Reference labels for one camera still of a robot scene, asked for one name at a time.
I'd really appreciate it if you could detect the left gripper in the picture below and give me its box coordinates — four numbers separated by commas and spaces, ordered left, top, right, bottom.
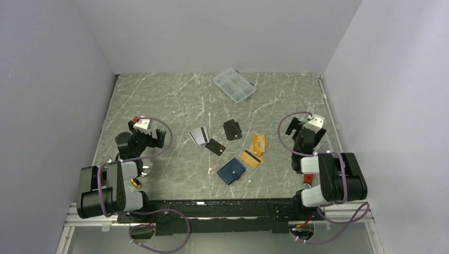
129, 122, 166, 157

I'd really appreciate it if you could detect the blue leather card holder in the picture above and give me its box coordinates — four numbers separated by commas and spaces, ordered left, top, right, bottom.
217, 158, 246, 185

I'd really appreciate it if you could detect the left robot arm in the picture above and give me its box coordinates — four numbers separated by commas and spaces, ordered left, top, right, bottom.
76, 117, 172, 222

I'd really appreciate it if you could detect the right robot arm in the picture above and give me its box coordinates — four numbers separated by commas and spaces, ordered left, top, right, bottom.
285, 116, 367, 220

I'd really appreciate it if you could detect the orange card stack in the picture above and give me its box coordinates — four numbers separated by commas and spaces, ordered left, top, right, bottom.
249, 134, 268, 157

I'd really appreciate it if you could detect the silver card stack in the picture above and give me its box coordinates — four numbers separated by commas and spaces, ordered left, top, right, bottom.
188, 126, 210, 147

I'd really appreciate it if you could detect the loose orange card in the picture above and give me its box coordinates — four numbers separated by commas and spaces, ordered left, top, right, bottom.
240, 150, 264, 168

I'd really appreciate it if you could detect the loose black card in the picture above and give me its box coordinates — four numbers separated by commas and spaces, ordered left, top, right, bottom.
205, 138, 226, 156

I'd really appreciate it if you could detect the black card stack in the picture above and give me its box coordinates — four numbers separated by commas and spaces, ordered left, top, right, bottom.
223, 119, 242, 141

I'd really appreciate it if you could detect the red tool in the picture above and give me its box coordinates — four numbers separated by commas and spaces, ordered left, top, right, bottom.
303, 174, 313, 189

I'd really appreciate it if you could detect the yellow black screwdriver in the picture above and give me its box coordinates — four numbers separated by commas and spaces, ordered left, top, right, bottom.
130, 178, 142, 189

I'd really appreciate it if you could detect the clear plastic organizer box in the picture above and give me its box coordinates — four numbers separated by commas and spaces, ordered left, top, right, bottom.
213, 69, 256, 103

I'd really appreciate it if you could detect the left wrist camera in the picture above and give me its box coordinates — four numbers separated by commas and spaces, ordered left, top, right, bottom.
133, 116, 151, 131

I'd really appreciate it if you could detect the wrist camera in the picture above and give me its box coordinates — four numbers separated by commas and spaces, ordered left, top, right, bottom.
303, 114, 325, 133
133, 116, 151, 131

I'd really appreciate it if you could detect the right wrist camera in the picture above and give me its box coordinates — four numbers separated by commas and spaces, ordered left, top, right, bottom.
303, 114, 325, 133

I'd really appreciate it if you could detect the black base frame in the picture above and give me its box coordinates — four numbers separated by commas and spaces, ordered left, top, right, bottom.
118, 197, 322, 236

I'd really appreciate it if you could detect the aluminium rail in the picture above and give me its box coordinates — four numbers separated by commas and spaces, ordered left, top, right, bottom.
66, 199, 374, 227

